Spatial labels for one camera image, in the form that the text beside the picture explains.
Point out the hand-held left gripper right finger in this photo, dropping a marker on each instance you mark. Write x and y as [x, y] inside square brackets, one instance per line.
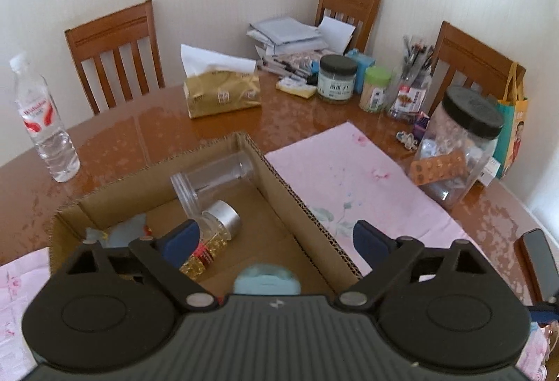
[371, 241]

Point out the white paper sheet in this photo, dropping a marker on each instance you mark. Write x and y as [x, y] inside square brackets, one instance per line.
[338, 31]

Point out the pink floral cloth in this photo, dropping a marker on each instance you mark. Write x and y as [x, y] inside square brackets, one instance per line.
[349, 171]

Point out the wooden chair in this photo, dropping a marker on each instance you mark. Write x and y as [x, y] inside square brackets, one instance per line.
[467, 49]
[345, 1]
[109, 27]

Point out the wooden chair back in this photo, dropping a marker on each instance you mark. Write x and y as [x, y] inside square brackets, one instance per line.
[109, 27]

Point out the clear cup of pens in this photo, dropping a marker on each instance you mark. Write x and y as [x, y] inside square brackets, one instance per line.
[408, 97]

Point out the brown cardboard box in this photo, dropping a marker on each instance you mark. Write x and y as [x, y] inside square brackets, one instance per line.
[279, 232]

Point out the green yellow shopping bag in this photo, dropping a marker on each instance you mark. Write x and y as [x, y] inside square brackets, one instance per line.
[515, 123]

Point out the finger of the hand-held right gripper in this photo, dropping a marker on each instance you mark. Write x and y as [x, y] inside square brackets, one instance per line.
[546, 312]
[539, 258]

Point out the jar with light green lid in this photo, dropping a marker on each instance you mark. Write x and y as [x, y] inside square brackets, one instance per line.
[374, 90]

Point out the glass bottle with silver cap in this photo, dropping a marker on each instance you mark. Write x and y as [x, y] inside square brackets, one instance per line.
[222, 219]

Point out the stack of books and papers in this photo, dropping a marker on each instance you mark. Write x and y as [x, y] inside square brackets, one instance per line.
[284, 31]

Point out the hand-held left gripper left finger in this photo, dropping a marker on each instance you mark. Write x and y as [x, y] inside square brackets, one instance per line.
[181, 241]

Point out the clear plastic jar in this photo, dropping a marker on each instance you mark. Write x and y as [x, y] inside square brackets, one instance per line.
[218, 178]

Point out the light blue small box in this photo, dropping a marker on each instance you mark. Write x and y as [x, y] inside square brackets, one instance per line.
[366, 66]

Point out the grey toy figure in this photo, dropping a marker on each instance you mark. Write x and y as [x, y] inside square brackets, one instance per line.
[118, 234]

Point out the jar with dark green lid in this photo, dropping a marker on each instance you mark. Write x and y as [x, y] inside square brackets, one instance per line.
[336, 80]

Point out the gold tissue pack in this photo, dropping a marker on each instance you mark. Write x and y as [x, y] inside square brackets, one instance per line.
[222, 95]

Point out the small purple box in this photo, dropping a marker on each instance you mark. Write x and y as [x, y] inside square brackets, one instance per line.
[421, 125]

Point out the orange pill blister pack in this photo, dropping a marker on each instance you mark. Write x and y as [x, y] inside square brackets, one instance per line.
[436, 167]

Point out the large clear jar black lid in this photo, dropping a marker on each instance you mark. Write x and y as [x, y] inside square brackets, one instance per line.
[467, 136]

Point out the clear plastic water bottle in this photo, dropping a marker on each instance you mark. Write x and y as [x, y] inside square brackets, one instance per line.
[43, 123]

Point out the light blue round case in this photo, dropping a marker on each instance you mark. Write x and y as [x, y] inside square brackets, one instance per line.
[266, 278]

